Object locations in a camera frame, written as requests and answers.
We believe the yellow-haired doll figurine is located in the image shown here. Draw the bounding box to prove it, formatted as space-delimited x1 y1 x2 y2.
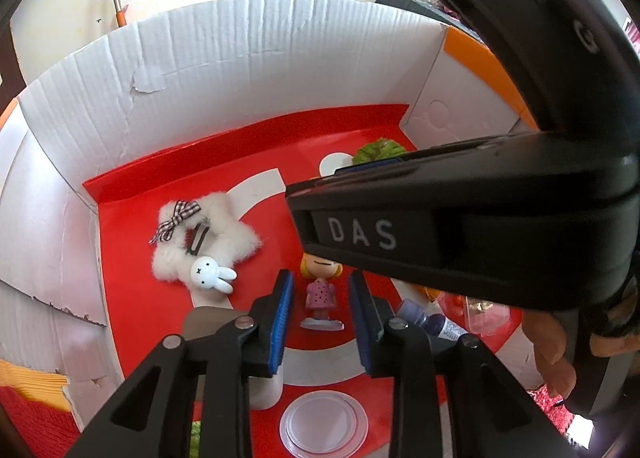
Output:
299 253 346 331

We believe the person's right hand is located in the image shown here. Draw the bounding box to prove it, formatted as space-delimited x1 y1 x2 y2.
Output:
522 309 577 397

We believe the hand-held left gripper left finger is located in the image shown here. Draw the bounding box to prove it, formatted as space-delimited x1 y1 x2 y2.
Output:
65 269 295 458

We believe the purple bottle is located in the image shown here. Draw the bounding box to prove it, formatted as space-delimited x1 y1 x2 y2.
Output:
396 299 471 341

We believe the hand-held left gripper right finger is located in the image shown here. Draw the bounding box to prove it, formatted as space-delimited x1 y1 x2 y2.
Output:
348 270 563 458

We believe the clear square plastic box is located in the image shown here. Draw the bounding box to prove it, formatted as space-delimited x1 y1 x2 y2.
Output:
462 295 511 337

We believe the orange cardboard box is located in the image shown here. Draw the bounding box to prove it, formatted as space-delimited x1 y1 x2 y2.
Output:
0 0 541 439

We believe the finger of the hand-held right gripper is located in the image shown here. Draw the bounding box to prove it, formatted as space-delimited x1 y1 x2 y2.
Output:
285 130 551 309

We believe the white plush bunny hair clip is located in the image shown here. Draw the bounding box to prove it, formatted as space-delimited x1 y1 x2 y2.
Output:
149 191 264 296

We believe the clear round plastic lid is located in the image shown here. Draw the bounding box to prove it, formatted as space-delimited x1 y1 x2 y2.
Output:
279 389 368 456

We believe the red knitted blanket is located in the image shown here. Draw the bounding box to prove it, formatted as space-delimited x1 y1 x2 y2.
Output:
0 380 596 458

